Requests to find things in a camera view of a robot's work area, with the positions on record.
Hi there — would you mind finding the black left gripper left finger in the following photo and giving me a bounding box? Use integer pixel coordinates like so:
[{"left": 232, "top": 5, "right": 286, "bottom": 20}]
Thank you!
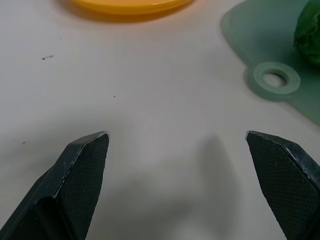
[{"left": 0, "top": 130, "right": 111, "bottom": 240}]

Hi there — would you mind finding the pale green cutting board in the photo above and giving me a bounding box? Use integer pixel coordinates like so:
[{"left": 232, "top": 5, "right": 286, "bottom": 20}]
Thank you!
[{"left": 220, "top": 0, "right": 320, "bottom": 126}]

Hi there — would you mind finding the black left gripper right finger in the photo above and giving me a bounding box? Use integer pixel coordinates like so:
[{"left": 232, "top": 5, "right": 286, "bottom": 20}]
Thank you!
[{"left": 245, "top": 130, "right": 320, "bottom": 240}]

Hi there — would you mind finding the yellow plastic plate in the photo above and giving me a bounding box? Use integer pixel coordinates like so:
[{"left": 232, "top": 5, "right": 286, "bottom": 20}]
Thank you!
[{"left": 56, "top": 0, "right": 195, "bottom": 16}]

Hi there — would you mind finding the green leafy vegetable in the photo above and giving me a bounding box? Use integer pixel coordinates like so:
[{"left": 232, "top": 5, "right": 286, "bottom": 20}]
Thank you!
[{"left": 293, "top": 0, "right": 320, "bottom": 66}]

